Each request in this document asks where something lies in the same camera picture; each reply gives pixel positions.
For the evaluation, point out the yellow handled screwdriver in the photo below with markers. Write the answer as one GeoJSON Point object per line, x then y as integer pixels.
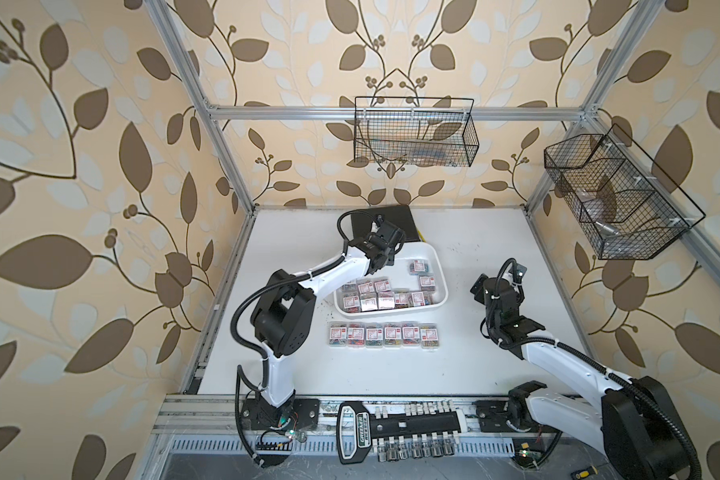
{"type": "Point", "coordinates": [580, 474]}

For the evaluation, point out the black wire basket wall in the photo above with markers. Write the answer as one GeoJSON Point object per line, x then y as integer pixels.
{"type": "Point", "coordinates": [415, 131]}
{"type": "Point", "coordinates": [628, 205]}

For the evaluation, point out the white plastic storage tray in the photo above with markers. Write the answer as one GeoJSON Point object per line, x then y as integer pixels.
{"type": "Point", "coordinates": [401, 278]}

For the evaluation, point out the black wire basket right wall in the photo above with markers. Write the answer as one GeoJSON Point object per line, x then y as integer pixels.
{"type": "Point", "coordinates": [628, 205]}

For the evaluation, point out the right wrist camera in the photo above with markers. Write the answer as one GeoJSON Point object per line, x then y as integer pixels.
{"type": "Point", "coordinates": [513, 271]}

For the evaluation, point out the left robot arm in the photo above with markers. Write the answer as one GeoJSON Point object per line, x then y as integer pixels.
{"type": "Point", "coordinates": [275, 320]}

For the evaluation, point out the black wire basket back wall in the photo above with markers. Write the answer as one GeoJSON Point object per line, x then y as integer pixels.
{"type": "Point", "coordinates": [415, 131]}

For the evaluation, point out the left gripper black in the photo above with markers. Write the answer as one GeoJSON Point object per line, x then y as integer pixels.
{"type": "Point", "coordinates": [391, 257]}

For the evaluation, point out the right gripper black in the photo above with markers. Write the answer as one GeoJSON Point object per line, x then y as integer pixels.
{"type": "Point", "coordinates": [478, 288]}

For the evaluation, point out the paper clip box removed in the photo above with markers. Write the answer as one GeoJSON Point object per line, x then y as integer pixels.
{"type": "Point", "coordinates": [411, 336]}
{"type": "Point", "coordinates": [392, 335]}
{"type": "Point", "coordinates": [374, 336]}
{"type": "Point", "coordinates": [356, 335]}
{"type": "Point", "coordinates": [429, 336]}
{"type": "Point", "coordinates": [337, 334]}

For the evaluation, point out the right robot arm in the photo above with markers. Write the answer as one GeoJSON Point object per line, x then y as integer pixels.
{"type": "Point", "coordinates": [600, 396]}

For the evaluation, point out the black socket set holder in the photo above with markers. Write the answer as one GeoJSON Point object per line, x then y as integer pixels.
{"type": "Point", "coordinates": [422, 430]}

